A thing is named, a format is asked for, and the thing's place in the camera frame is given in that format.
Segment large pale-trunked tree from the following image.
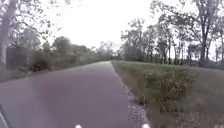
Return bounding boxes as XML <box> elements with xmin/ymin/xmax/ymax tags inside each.
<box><xmin>0</xmin><ymin>0</ymin><xmax>51</xmax><ymax>69</ymax></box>

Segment grass verge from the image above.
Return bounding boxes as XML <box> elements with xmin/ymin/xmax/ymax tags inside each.
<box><xmin>111</xmin><ymin>59</ymin><xmax>224</xmax><ymax>128</ymax></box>

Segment row of trees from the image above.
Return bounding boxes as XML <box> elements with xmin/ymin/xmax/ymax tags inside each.
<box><xmin>118</xmin><ymin>0</ymin><xmax>224</xmax><ymax>68</ymax></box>

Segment row of bushes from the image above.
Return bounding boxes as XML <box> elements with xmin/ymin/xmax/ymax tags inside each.
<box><xmin>0</xmin><ymin>35</ymin><xmax>116</xmax><ymax>73</ymax></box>

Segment reddish asphalt path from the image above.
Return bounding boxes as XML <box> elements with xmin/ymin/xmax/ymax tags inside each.
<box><xmin>0</xmin><ymin>60</ymin><xmax>149</xmax><ymax>128</ymax></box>

